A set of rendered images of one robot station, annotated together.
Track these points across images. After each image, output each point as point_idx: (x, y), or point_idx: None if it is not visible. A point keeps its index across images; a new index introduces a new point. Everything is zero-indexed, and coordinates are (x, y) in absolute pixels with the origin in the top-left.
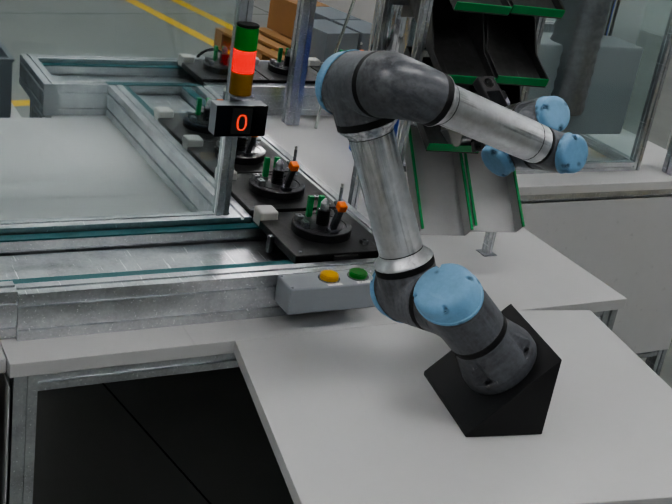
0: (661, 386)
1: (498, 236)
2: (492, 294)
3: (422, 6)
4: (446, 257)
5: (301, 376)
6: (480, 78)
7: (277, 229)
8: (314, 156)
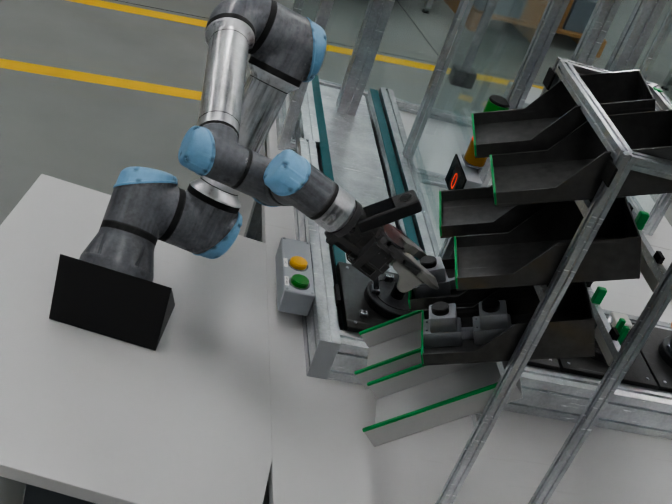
0: (61, 471)
1: None
2: (314, 456)
3: None
4: (417, 472)
5: None
6: (410, 191)
7: (397, 277)
8: None
